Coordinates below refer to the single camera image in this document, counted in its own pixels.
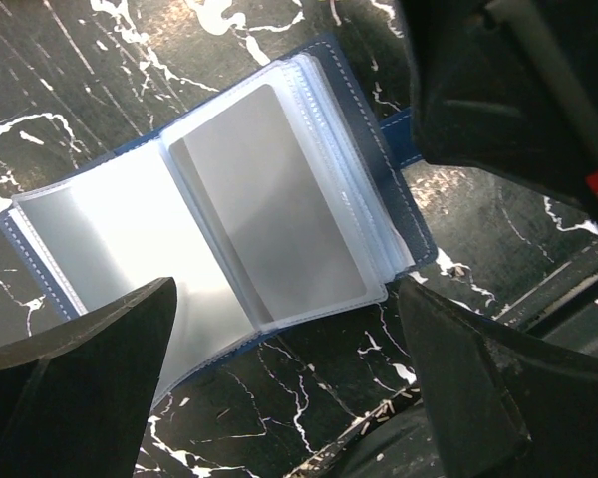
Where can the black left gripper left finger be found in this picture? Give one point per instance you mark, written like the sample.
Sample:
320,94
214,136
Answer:
75,399

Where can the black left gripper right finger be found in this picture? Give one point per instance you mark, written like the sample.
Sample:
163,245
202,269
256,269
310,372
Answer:
500,403

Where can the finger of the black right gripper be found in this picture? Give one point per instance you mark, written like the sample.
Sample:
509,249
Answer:
510,87

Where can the navy blue card holder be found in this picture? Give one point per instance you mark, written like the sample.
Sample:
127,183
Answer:
279,201

